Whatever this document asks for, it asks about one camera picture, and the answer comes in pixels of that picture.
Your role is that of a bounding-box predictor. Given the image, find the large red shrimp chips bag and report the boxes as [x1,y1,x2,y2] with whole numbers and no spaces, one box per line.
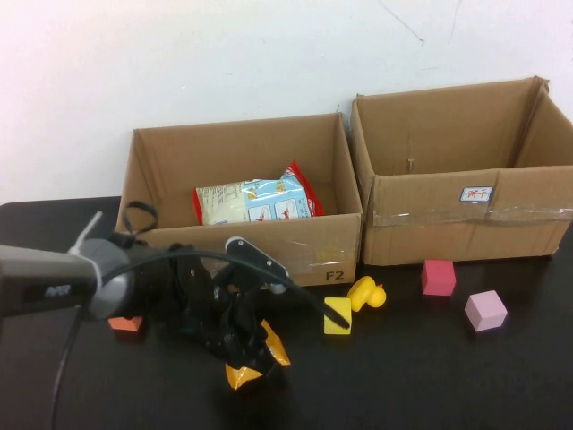
[192,159,326,226]

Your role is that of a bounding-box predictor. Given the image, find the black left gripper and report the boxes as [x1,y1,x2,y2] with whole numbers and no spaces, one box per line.
[133,244,282,382]

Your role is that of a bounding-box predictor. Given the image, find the small yellow snack packet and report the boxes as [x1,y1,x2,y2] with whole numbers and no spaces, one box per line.
[225,318,291,391]

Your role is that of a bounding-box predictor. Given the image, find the orange foam cube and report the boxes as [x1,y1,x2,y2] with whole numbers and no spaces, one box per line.
[108,314,145,333]

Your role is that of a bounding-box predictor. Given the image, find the yellow rubber duck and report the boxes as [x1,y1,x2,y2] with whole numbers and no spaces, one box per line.
[346,275,387,313]

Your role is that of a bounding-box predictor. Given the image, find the black left camera cable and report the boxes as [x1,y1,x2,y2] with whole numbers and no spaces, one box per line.
[49,250,351,430]

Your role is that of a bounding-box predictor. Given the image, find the cardboard box with blue sticker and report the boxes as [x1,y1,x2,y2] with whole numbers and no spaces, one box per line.
[350,76,573,266]

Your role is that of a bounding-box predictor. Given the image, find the yellow foam cube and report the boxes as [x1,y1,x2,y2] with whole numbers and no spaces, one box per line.
[323,297,353,336]

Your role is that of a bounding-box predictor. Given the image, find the cardboard box marked F2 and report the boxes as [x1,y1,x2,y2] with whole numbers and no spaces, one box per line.
[115,112,364,288]

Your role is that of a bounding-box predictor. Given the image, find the light purple foam cube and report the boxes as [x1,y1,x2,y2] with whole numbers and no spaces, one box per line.
[464,289,509,333]

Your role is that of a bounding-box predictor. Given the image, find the black cable tie loop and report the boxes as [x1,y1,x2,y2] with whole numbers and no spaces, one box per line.
[122,201,158,246]

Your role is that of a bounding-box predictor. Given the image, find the magenta foam cube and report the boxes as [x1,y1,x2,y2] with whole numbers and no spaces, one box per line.
[421,259,458,297]

